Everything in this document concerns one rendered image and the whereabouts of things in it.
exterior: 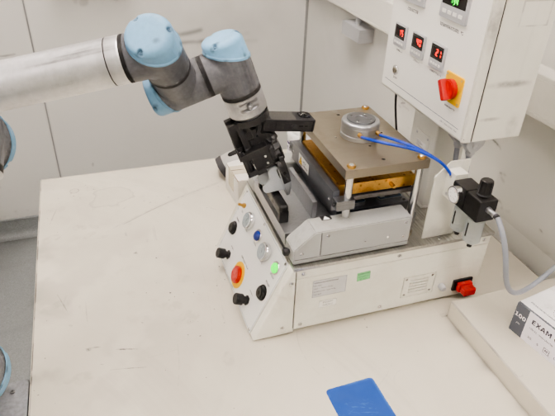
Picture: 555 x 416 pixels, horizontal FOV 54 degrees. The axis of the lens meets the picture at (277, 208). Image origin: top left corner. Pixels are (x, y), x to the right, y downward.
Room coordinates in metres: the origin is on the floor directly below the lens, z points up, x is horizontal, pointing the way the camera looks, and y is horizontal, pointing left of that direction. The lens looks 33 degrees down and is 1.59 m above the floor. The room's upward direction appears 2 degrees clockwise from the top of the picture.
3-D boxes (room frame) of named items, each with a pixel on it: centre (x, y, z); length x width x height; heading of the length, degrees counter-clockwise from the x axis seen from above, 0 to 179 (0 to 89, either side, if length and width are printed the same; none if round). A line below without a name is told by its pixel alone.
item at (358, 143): (1.02, -0.20, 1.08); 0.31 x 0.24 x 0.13; 19
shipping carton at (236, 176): (1.37, 0.05, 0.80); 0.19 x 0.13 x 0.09; 110
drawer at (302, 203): (1.01, -0.12, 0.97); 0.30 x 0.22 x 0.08; 109
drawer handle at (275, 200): (0.97, 0.01, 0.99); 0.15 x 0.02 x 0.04; 19
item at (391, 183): (1.02, -0.17, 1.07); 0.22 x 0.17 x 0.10; 19
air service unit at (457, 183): (0.86, -0.36, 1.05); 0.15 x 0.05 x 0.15; 19
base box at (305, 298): (1.01, -0.16, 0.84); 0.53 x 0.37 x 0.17; 109
